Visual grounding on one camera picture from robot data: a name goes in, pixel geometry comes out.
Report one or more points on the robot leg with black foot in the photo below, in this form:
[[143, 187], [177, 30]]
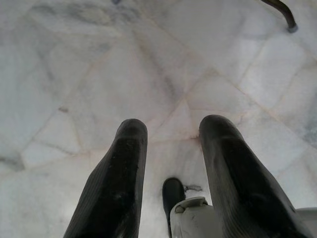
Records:
[[190, 218]]

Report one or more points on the black metal table leg frame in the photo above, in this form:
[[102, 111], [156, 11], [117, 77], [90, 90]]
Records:
[[287, 13]]

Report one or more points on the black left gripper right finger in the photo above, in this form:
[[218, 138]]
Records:
[[240, 188]]

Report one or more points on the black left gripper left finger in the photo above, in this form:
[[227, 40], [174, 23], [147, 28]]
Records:
[[116, 186]]

